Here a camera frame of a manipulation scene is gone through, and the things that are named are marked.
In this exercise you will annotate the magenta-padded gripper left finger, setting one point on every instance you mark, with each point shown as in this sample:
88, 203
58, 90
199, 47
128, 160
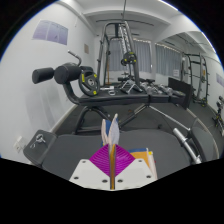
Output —
100, 161

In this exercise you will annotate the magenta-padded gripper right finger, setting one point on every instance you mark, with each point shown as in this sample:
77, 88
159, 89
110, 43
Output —
125, 161

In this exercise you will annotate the orange yellow blue printed towel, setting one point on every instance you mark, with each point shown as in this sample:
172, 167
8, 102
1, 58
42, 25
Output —
113, 133

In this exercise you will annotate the silver steel barbell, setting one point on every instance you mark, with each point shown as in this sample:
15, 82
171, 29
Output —
185, 143

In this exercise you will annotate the group of dumbbells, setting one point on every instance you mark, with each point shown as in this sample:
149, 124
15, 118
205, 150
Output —
151, 88

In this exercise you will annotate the black yellow-marked weight plate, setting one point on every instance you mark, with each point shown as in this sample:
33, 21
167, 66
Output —
89, 83

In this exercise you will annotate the small black padded seat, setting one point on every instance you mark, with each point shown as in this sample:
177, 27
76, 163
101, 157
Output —
205, 141

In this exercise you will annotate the black upright board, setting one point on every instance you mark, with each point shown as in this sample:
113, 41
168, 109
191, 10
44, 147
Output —
180, 91

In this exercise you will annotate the black roller-pad bench machine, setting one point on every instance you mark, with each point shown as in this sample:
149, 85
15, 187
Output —
66, 74

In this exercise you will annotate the black yellow weight plate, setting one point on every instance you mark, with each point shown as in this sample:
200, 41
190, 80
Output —
129, 58

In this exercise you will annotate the black dumbbell stand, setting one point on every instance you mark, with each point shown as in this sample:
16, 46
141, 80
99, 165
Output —
219, 113

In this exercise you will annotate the grey window curtain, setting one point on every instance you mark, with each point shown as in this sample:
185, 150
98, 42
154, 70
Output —
168, 60
145, 55

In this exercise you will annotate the black squat rack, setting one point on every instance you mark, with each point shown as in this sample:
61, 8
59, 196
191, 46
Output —
202, 78

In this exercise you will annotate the short ceiling light strip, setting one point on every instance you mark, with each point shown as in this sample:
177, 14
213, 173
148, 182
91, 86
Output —
206, 40

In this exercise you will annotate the long ceiling light strip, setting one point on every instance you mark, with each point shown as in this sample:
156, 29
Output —
173, 6

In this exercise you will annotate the white wall socket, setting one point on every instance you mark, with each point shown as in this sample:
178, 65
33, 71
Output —
19, 144

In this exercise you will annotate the small brown wall sign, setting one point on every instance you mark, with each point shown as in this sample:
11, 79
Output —
86, 49

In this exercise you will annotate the small purple wall poster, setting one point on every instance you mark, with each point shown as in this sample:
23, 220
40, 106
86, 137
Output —
220, 80

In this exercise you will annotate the large purple wall poster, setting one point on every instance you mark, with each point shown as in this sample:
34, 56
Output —
50, 32

